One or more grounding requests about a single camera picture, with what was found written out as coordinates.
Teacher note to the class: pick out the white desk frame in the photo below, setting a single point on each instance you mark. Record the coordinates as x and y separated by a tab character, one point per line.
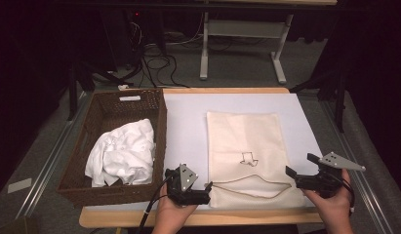
243	28

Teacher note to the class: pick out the wooden table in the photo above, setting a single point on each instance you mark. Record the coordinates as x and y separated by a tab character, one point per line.
220	90

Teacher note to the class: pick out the aluminium floor rail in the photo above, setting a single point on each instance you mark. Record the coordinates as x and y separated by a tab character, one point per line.
360	182
48	162

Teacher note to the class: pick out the black stand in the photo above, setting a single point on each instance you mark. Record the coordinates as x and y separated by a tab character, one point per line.
339	97
74	87

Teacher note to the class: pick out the white floor tape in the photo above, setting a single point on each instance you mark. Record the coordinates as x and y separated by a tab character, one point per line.
19	185

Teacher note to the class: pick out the person's right hand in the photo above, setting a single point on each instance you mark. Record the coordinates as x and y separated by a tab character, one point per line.
331	204

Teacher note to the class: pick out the dark equipment with red light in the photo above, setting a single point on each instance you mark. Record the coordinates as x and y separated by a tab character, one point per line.
123	35

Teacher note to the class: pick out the white table mat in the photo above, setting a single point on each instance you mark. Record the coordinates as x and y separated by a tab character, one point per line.
188	123

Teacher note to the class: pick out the white plug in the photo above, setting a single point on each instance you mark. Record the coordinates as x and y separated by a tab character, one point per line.
123	87

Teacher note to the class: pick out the white shirt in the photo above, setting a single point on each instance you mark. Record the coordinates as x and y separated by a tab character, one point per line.
123	152

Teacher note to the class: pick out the person's left hand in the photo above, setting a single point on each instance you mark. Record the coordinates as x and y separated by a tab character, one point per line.
171	213

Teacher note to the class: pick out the white basket label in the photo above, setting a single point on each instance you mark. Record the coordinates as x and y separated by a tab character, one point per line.
129	98

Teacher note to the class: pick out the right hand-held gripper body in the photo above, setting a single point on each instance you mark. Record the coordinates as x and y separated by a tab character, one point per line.
331	175

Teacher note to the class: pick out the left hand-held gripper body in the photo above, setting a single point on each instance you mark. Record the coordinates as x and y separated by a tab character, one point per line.
183	191

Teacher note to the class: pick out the brown wicker basket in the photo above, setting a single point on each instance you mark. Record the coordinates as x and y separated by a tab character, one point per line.
123	195

